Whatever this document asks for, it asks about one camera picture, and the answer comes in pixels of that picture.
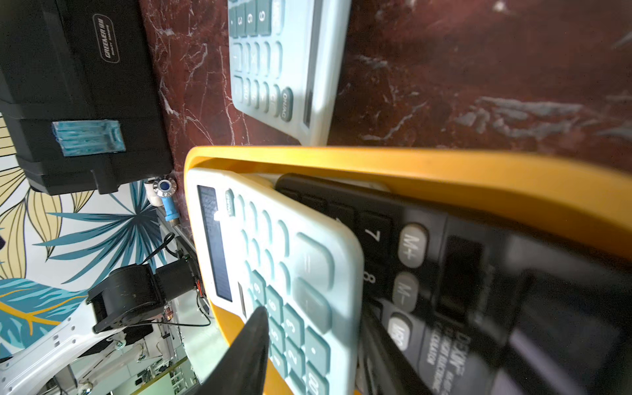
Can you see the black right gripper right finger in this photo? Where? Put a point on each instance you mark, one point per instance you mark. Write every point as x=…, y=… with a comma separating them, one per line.
x=385, y=370

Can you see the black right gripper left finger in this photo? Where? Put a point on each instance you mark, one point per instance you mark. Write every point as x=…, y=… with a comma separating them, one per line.
x=243, y=369

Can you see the black keyed calculator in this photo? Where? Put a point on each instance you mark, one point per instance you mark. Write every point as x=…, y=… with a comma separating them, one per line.
x=481, y=305

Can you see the large teal calculator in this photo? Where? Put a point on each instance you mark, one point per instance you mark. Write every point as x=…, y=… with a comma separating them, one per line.
x=256, y=247

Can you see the yellow plastic tray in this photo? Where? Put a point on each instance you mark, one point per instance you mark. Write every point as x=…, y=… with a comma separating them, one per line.
x=586, y=205

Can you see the white pipe elbow fitting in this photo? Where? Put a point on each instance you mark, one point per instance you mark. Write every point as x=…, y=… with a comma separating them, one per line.
x=151, y=194

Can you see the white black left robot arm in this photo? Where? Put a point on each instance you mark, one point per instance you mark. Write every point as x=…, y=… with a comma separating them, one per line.
x=134, y=296

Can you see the black plastic toolbox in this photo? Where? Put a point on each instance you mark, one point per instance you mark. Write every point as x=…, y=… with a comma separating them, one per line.
x=79, y=95

